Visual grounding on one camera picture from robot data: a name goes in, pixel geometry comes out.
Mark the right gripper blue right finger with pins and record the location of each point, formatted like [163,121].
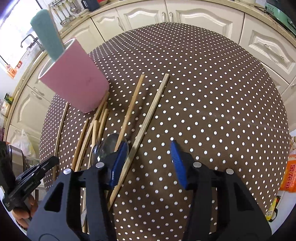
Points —
[179,163]

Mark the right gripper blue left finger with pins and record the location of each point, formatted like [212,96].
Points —
[118,160]

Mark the silver metal spoon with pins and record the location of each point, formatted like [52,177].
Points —
[95,183]

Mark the wooden chopstick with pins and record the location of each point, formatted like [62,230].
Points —
[99,127]
[82,148]
[129,112]
[79,144]
[54,172]
[138,139]

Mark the light blue sheathed knife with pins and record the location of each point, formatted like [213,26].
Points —
[46,30]

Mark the person's left hand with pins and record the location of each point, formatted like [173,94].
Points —
[21,215]

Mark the brown polka dot tablecloth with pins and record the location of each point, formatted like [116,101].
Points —
[214,152]

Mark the pink cylindrical utensil holder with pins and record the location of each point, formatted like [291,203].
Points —
[75,78]

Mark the orange snack bag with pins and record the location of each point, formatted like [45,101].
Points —
[288,182]

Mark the lower cream cabinets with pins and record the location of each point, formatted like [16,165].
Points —
[220,91]

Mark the black electric kettle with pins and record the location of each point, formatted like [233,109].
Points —
[91,5]

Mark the green electric cooker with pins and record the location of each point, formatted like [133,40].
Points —
[279,13]

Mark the wall utensil rack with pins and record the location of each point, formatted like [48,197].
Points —
[65,11]

